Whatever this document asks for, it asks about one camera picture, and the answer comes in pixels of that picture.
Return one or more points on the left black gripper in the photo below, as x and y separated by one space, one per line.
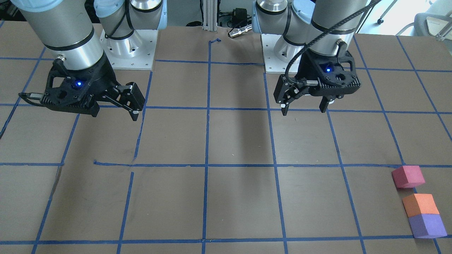
308 67

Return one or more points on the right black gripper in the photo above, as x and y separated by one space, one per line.
103 78

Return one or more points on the orange foam cube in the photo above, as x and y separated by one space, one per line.
419 203

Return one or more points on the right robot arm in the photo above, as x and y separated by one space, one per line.
64 27

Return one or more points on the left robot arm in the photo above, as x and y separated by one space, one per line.
315 37

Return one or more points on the pink foam cube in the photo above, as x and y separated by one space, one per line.
408 176

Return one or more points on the purple foam cube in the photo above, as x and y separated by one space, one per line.
427 226

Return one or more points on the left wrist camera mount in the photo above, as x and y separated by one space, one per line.
344 76

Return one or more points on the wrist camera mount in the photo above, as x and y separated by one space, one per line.
344 76
67 90

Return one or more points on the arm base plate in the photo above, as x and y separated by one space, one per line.
133 53
277 53

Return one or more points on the aluminium frame post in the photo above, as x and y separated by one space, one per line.
210 15

